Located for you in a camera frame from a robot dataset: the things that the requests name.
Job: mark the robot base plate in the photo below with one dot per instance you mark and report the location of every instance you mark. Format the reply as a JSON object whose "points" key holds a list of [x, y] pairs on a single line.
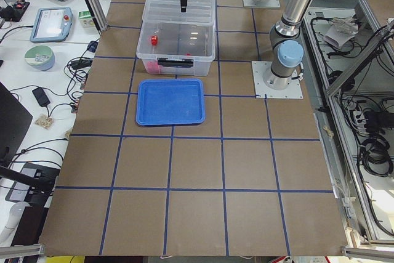
{"points": [[269, 86]]}

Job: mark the black monitor stand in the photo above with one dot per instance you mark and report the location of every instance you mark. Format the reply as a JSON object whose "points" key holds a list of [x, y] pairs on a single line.
{"points": [[34, 183]]}

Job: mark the black power adapter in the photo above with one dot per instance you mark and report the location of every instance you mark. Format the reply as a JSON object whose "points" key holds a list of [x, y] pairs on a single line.
{"points": [[41, 97]]}

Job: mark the green white bowl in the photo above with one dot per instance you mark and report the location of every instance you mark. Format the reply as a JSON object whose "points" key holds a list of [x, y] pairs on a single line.
{"points": [[40, 57]]}

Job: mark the blue plastic tray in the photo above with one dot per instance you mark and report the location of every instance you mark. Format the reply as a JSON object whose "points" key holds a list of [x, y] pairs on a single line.
{"points": [[164, 102]]}

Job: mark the green white carton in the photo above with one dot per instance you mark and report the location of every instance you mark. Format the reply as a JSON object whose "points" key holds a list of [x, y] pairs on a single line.
{"points": [[85, 19]]}

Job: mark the clear plastic storage box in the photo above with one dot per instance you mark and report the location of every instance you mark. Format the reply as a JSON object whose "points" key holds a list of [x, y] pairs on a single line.
{"points": [[174, 41]]}

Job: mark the clear plastic box lid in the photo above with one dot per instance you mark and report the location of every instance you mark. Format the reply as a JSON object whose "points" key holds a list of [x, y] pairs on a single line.
{"points": [[199, 12]]}

